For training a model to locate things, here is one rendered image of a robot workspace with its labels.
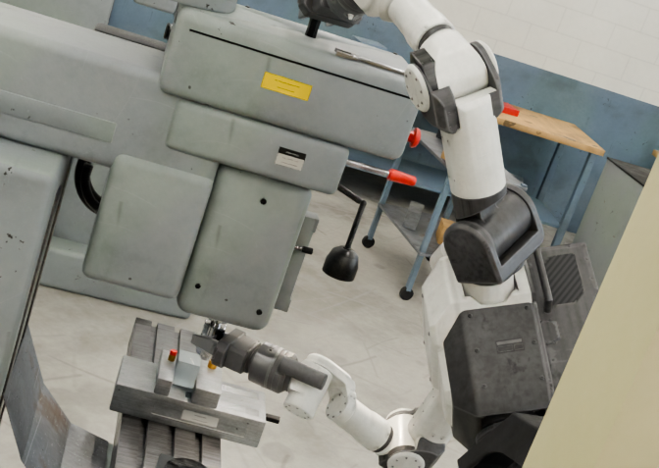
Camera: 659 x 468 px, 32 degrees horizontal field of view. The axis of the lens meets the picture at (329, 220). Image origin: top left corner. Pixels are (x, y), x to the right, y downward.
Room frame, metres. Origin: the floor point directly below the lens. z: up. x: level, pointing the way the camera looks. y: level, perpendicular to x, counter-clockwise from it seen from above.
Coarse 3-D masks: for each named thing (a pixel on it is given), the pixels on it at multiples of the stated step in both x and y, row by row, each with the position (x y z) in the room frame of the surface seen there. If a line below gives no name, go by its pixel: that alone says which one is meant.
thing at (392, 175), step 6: (348, 162) 2.09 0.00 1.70; (354, 162) 2.09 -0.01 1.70; (360, 162) 2.10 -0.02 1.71; (360, 168) 2.09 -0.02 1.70; (366, 168) 2.10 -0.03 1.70; (372, 168) 2.10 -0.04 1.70; (378, 168) 2.10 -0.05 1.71; (378, 174) 2.10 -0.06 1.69; (384, 174) 2.10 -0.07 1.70; (390, 174) 2.10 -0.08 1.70; (396, 174) 2.10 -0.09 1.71; (402, 174) 2.11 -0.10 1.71; (390, 180) 2.10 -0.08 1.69; (396, 180) 2.10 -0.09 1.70; (402, 180) 2.11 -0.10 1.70; (408, 180) 2.11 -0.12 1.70; (414, 180) 2.11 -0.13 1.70
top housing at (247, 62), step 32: (192, 32) 1.99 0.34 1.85; (224, 32) 2.00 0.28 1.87; (256, 32) 2.02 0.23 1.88; (288, 32) 2.11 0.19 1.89; (320, 32) 2.24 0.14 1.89; (192, 64) 2.00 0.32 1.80; (224, 64) 2.01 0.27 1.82; (256, 64) 2.02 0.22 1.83; (288, 64) 2.03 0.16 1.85; (320, 64) 2.04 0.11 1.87; (352, 64) 2.06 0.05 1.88; (192, 96) 2.00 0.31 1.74; (224, 96) 2.01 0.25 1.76; (256, 96) 2.02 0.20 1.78; (288, 96) 2.03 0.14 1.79; (320, 96) 2.05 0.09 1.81; (352, 96) 2.06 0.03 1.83; (384, 96) 2.07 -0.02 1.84; (288, 128) 2.05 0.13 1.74; (320, 128) 2.05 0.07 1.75; (352, 128) 2.06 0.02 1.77; (384, 128) 2.07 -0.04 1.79
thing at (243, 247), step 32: (224, 192) 2.05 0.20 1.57; (256, 192) 2.06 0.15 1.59; (288, 192) 2.08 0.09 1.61; (224, 224) 2.06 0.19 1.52; (256, 224) 2.07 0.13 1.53; (288, 224) 2.08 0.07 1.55; (192, 256) 2.06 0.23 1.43; (224, 256) 2.06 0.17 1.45; (256, 256) 2.07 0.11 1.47; (288, 256) 2.09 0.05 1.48; (192, 288) 2.05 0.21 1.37; (224, 288) 2.06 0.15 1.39; (256, 288) 2.08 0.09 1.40; (224, 320) 2.07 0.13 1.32; (256, 320) 2.08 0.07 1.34
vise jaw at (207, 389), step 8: (200, 368) 2.42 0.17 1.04; (208, 368) 2.44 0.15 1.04; (200, 376) 2.39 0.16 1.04; (208, 376) 2.40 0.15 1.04; (216, 376) 2.41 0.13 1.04; (200, 384) 2.35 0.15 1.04; (208, 384) 2.36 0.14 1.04; (216, 384) 2.37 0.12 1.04; (192, 392) 2.35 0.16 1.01; (200, 392) 2.33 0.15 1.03; (208, 392) 2.33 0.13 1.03; (216, 392) 2.33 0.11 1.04; (192, 400) 2.32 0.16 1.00; (200, 400) 2.33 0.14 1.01; (208, 400) 2.33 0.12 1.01; (216, 400) 2.33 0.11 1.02
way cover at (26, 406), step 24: (24, 360) 2.14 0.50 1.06; (24, 384) 2.10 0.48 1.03; (24, 408) 2.05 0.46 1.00; (48, 408) 2.21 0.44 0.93; (24, 432) 2.01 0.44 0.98; (48, 432) 2.14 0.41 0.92; (72, 432) 2.24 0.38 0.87; (24, 456) 1.96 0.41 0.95; (48, 456) 2.07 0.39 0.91; (72, 456) 2.16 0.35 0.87; (96, 456) 2.21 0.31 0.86
